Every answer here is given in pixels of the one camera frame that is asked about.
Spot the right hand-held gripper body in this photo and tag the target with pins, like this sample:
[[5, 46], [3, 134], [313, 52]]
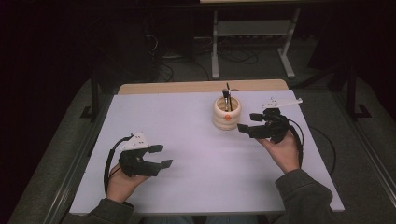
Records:
[[274, 129]]

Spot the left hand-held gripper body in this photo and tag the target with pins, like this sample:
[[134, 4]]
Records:
[[134, 165]]

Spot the cream ribbed brush holder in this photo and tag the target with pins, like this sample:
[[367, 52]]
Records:
[[227, 121]]

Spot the thin black makeup brush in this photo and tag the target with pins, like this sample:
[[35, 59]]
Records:
[[229, 93]]

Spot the person's left hand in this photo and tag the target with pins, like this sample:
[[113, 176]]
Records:
[[121, 186]]

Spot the person's right hand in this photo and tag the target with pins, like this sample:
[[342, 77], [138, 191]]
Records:
[[286, 155]]

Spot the white table board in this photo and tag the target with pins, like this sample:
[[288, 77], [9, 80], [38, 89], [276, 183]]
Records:
[[193, 180]]

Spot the wooden table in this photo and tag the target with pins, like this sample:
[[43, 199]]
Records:
[[186, 86]]

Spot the black metal stand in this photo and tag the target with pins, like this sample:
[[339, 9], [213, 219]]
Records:
[[351, 93], [94, 99]]

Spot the white metal table frame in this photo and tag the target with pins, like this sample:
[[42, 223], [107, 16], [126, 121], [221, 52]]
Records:
[[249, 28]]

